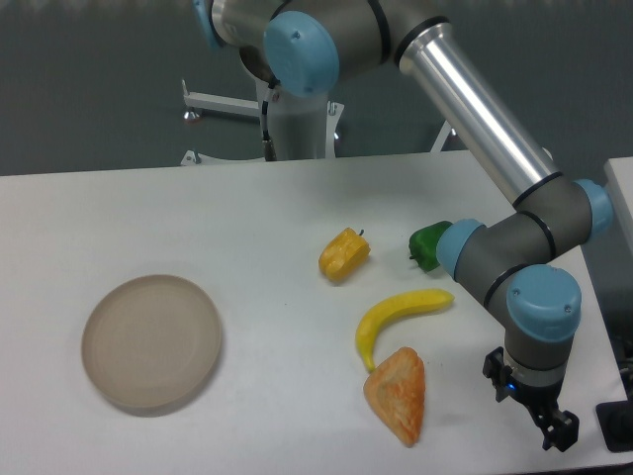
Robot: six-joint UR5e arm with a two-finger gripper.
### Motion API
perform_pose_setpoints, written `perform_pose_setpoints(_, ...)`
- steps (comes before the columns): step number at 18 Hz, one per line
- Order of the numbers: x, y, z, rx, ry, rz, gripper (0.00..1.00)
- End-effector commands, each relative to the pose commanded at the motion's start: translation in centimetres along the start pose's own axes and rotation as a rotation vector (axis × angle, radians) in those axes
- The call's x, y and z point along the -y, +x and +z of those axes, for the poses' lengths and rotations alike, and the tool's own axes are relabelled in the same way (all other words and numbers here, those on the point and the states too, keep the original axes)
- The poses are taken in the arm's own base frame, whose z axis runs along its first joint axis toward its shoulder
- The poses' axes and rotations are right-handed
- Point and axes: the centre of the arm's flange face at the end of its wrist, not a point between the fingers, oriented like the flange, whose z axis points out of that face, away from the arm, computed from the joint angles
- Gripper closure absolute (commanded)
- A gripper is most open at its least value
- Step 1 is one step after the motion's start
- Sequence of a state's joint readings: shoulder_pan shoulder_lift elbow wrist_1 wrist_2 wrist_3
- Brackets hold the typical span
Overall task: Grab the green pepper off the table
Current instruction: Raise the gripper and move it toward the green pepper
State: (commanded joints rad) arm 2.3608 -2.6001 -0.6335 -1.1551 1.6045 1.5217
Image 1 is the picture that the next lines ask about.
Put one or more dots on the black device at right edge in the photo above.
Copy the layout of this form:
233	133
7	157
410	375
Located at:
615	420

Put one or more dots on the green toy pepper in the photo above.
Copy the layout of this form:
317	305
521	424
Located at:
422	245

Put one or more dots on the white robot stand base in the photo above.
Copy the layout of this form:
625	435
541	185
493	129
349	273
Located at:
291	128

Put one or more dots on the beige round plate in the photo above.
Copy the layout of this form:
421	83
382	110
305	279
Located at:
151	345

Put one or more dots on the yellow toy banana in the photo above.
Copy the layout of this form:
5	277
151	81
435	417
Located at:
392	309

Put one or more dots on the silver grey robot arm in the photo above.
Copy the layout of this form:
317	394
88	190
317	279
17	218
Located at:
309	46

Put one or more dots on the orange toy bread slice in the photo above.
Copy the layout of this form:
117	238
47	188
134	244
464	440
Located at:
395	392

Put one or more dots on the white table at right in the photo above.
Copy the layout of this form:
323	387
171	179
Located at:
619	174

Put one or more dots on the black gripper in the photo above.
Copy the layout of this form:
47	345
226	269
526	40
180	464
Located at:
538	392

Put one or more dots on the yellow toy pepper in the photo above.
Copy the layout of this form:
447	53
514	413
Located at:
343	255

